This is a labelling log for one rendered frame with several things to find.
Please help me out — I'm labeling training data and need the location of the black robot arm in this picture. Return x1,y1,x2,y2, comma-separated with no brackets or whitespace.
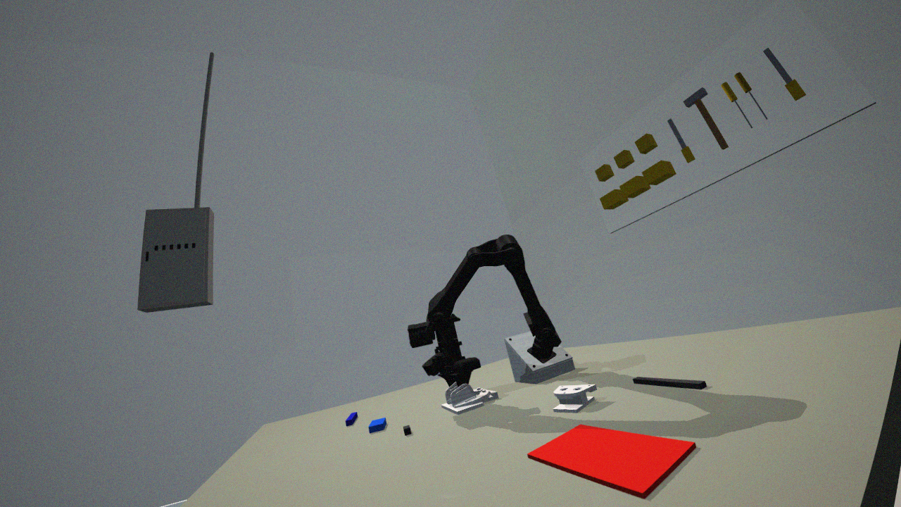
408,234,562,376

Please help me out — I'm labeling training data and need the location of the dark grey flat bar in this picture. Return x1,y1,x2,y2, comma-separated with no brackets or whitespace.
633,377,706,389

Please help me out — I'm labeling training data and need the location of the red flat plate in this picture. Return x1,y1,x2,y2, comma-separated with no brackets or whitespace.
527,424,696,499

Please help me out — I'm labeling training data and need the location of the blue rectangular block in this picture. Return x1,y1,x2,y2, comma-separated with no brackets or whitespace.
369,418,386,433

